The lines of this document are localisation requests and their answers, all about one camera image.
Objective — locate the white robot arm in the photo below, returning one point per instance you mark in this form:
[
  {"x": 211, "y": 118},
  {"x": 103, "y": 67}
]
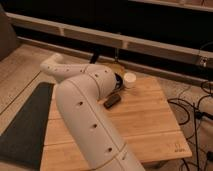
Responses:
[{"x": 80, "y": 88}]

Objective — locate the dark metal bowl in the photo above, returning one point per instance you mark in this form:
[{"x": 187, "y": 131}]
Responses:
[{"x": 119, "y": 82}]

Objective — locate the dark brown rectangular block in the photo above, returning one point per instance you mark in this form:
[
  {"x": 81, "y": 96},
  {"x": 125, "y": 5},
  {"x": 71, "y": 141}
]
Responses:
[{"x": 112, "y": 100}]

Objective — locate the white cup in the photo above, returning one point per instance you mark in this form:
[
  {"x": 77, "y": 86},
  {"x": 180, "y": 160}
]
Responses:
[{"x": 129, "y": 80}]

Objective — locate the black table leg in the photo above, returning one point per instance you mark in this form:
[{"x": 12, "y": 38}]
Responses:
[{"x": 94, "y": 58}]

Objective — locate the dark floor mat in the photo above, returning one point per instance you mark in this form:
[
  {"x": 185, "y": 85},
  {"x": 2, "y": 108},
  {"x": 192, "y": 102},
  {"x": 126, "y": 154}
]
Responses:
[{"x": 23, "y": 141}]

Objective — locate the white wooden rail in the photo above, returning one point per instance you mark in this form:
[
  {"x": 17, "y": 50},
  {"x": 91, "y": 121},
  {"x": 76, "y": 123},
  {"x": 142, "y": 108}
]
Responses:
[{"x": 163, "y": 50}]

